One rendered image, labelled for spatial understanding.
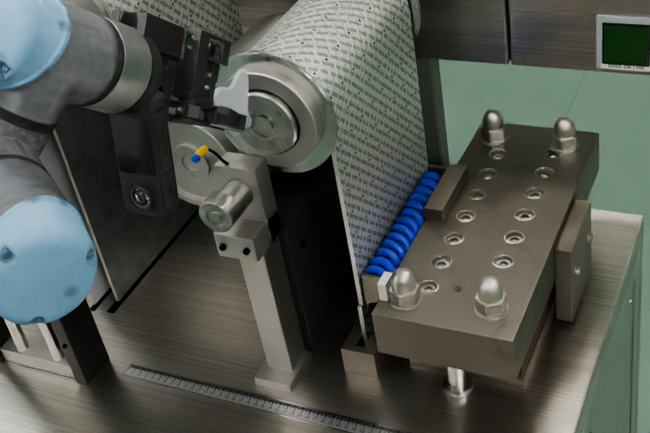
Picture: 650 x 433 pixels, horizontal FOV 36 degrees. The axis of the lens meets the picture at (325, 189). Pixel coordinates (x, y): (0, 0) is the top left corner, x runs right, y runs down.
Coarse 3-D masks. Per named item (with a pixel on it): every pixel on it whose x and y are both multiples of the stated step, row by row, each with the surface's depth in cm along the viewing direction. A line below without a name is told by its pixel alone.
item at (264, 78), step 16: (256, 80) 101; (272, 80) 100; (288, 80) 100; (288, 96) 100; (304, 96) 100; (304, 112) 101; (304, 128) 102; (320, 128) 103; (240, 144) 107; (304, 144) 103; (272, 160) 107; (288, 160) 106
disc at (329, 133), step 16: (240, 64) 102; (256, 64) 102; (272, 64) 101; (288, 64) 100; (224, 80) 105; (304, 80) 100; (320, 96) 100; (320, 112) 102; (336, 128) 102; (320, 144) 104; (304, 160) 107; (320, 160) 106
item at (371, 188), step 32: (416, 96) 125; (384, 128) 116; (416, 128) 126; (352, 160) 109; (384, 160) 118; (416, 160) 128; (352, 192) 111; (384, 192) 119; (352, 224) 112; (384, 224) 120; (352, 256) 113
